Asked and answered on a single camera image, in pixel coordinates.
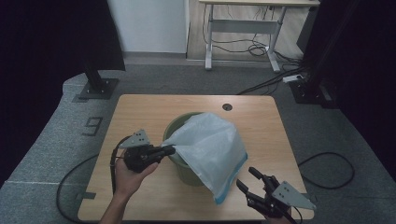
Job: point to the tall black metal stand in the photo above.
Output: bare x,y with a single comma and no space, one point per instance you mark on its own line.
311,90

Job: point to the white bag with blue band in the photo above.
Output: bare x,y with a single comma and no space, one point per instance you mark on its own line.
211,149

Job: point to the person's right hand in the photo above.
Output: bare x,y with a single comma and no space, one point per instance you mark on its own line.
277,220

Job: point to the black curtain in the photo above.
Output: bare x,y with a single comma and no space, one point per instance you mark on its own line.
373,62
40,46

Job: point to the white power strip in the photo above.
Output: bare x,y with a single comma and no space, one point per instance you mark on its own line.
292,78

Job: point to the green plastic bin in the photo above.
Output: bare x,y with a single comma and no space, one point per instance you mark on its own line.
183,172

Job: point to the black stand with square base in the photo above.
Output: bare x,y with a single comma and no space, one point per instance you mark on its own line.
98,87

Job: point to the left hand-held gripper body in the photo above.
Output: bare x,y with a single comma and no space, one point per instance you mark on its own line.
137,157

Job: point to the round black table grommet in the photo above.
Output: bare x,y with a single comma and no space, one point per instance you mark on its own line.
227,107

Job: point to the person's left hand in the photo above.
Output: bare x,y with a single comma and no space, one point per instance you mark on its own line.
129,180

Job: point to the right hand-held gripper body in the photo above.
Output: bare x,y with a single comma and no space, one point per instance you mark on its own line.
280,199

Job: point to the white desk frame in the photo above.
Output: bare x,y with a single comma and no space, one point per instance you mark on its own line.
246,26

